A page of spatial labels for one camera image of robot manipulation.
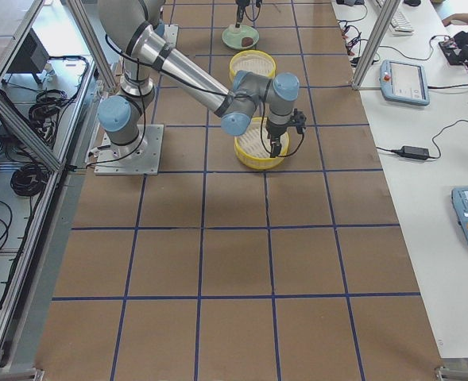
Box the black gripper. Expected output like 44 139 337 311
235 0 263 27
265 109 307 158

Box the yellow bamboo steamer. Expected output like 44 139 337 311
229 50 277 81
234 117 290 171

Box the brown steamed bun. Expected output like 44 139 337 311
241 37 253 47

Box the light green plate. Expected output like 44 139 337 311
222 25 260 51

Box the black power adapter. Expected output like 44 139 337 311
390 145 431 161

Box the teach pendant far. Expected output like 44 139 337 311
380 60 430 106

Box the aluminium frame post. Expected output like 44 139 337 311
351 0 399 90

